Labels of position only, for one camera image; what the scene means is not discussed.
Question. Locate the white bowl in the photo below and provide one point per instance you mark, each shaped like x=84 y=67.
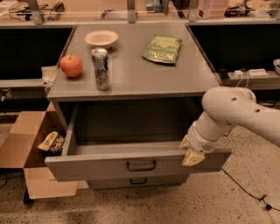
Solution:
x=101 y=38

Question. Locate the white power strip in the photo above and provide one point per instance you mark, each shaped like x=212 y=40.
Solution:
x=253 y=73

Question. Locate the grey drawer cabinet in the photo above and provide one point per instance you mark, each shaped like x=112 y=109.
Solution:
x=133 y=78

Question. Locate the green chip bag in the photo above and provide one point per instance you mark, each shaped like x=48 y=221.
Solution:
x=162 y=49

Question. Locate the silver drink can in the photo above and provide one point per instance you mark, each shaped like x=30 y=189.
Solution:
x=100 y=58

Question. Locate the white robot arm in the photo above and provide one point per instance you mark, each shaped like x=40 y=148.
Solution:
x=224 y=108

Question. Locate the pink storage box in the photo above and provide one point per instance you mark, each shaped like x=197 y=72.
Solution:
x=212 y=8

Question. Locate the grey bottom drawer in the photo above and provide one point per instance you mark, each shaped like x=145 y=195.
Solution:
x=137 y=182

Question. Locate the grey drawer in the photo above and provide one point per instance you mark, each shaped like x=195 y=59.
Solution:
x=127 y=139
x=137 y=182

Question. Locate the grey top drawer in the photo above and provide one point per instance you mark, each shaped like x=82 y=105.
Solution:
x=127 y=139

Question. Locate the cardboard box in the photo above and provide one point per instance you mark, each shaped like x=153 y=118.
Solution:
x=20 y=150

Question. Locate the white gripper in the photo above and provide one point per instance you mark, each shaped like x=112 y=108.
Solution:
x=200 y=142

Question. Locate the brown snack bag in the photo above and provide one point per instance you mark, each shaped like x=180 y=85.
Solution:
x=53 y=143

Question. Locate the orange apple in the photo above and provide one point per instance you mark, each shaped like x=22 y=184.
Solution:
x=71 y=65

